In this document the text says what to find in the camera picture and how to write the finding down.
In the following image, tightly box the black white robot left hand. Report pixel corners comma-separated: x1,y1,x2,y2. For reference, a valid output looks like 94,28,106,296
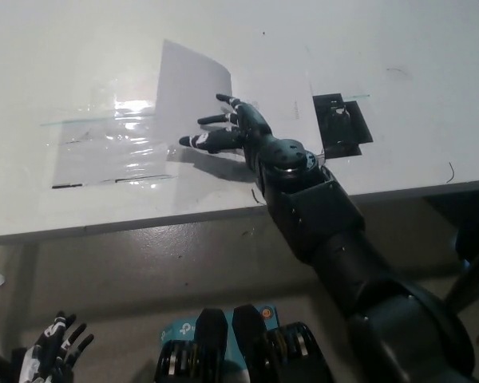
18,313,95,383

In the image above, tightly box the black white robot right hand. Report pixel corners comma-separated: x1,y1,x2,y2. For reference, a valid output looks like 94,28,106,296
178,93,279,156

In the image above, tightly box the white grey product manual book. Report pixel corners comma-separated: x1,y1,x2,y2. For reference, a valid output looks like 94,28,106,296
154,38,323,161

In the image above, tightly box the black flat packet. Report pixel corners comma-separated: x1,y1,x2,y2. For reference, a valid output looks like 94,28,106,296
311,93,374,160

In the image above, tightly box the clear plastic zip bag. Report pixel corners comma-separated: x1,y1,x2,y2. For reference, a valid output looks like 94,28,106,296
38,78,180,190

